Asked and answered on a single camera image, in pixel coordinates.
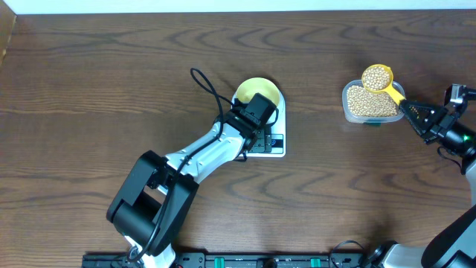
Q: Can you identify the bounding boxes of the yellow measuring scoop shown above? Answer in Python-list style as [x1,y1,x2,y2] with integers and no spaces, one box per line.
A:
[361,64,405,106]

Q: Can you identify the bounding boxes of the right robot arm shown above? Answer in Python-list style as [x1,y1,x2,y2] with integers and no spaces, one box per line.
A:
[361,97,475,267]

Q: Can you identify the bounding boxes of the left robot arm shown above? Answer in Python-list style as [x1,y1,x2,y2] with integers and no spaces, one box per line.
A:
[106,93,280,267]

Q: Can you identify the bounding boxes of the white digital kitchen scale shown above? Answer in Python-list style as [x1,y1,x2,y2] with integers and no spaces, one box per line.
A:
[227,91,286,158]

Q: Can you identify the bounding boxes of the pale yellow bowl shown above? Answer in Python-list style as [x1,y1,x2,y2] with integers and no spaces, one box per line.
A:
[235,77,280,106]

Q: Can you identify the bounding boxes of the soybeans pile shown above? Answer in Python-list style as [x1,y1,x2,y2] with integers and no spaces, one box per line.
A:
[347,86,398,117]

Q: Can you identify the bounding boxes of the clear plastic container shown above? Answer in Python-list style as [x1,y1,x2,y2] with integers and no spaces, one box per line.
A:
[342,80,403,124]

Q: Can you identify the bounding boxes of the cardboard box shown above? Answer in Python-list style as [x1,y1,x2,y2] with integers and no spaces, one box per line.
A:
[0,0,17,64]

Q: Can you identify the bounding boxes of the left black cable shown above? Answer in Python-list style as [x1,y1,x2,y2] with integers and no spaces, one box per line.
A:
[126,67,235,264]

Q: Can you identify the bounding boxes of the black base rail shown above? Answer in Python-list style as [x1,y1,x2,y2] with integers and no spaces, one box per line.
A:
[81,252,364,268]

